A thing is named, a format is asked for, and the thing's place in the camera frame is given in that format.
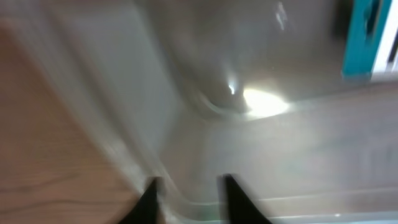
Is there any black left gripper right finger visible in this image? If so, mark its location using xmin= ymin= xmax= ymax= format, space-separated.
xmin=222 ymin=174 xmax=272 ymax=224

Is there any clear plastic container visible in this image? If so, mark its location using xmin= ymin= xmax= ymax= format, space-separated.
xmin=1 ymin=1 xmax=397 ymax=223

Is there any white teal product card package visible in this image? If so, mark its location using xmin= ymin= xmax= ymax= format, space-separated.
xmin=342 ymin=0 xmax=397 ymax=82

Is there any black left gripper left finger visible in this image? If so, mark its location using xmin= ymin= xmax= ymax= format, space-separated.
xmin=118 ymin=177 xmax=160 ymax=224

